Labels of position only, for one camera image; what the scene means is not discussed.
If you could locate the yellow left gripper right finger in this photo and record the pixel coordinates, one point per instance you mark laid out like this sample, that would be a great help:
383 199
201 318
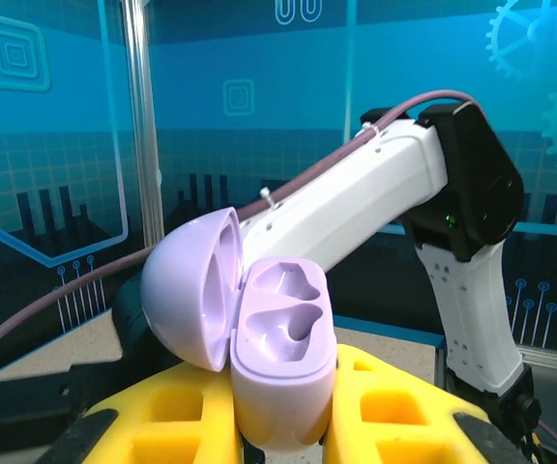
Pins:
389 411

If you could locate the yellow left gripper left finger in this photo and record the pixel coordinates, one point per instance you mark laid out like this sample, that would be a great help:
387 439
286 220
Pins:
162 411

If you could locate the purple earbud charging case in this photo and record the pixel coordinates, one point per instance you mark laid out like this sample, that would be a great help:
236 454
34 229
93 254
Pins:
283 396

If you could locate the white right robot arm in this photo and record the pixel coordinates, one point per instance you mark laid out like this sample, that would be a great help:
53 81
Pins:
356 203

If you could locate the long aluminium mounting rail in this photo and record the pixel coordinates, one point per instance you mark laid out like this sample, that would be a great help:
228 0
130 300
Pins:
556 362

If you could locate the aluminium frame post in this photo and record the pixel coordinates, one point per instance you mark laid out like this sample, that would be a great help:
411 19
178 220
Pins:
138 121

